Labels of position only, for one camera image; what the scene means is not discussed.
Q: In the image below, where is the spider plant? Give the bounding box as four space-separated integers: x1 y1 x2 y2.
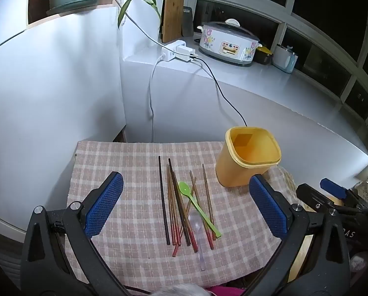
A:
46 0 161 30

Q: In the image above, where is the yellow plastic container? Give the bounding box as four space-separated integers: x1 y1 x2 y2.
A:
215 126 282 187

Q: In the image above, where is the black chopstick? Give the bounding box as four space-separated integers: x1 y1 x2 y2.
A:
158 156 170 245

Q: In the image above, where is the white charger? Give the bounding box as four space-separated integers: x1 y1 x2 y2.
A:
175 47 197 62

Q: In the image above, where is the white power strip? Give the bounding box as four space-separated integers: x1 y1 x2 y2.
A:
161 41 186 62

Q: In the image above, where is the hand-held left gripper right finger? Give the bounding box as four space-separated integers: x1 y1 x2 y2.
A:
243 174 351 296

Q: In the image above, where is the black pot with yellow lid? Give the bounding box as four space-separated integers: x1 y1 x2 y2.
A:
254 46 273 66

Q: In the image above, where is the dark grey cutting board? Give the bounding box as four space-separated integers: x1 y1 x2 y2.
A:
182 6 194 37

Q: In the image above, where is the black cable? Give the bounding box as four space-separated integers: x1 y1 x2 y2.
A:
188 54 248 128

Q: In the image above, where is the floral white rice cooker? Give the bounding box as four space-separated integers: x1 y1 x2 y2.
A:
197 18 263 66

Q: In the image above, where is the person's right hand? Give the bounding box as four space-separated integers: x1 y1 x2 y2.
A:
351 251 368 272

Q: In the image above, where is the white lace cloth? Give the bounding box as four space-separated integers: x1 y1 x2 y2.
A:
354 173 368 198

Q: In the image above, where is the clear plastic spoon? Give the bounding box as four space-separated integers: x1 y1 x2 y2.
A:
188 211 207 272

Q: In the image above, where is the white window frame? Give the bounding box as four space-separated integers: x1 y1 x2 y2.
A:
187 0 368 158

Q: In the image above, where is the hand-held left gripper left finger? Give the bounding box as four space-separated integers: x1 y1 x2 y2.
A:
20 171 132 296

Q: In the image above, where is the white cable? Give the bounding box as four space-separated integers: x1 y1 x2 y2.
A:
147 56 164 143

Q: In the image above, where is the thin white cord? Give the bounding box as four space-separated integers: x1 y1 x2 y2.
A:
110 0 164 50

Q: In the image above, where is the beige woven cloth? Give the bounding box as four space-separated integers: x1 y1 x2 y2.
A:
278 166 297 198

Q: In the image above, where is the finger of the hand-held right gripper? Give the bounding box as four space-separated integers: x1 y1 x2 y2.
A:
320 178 357 203
296 183 337 214

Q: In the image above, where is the green plastic spoon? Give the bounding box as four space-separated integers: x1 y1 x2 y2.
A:
178 181 223 239

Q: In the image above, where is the grey fuzzy cloth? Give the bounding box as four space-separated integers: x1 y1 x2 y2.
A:
151 283 211 296

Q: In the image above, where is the wooden board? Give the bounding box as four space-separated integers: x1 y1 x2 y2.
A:
161 0 187 44

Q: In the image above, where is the pink checked cloth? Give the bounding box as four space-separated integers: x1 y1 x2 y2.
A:
64 141 297 289

